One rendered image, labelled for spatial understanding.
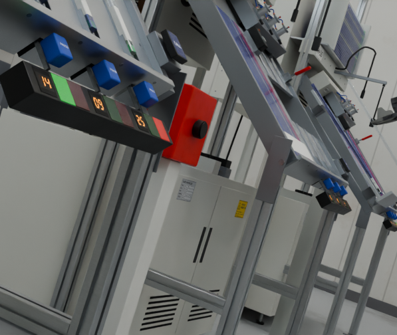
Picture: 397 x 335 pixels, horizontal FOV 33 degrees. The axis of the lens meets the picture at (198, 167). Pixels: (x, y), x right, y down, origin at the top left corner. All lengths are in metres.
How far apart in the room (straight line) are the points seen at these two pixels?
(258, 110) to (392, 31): 4.09
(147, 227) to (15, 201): 0.78
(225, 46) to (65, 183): 0.62
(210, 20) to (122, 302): 0.86
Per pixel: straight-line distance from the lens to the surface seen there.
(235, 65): 1.87
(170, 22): 2.33
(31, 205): 2.11
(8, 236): 2.16
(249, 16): 2.26
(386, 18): 5.90
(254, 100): 1.83
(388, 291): 5.53
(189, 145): 1.46
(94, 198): 1.94
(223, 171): 2.36
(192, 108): 1.42
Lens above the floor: 0.61
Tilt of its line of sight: level
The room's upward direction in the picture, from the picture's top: 17 degrees clockwise
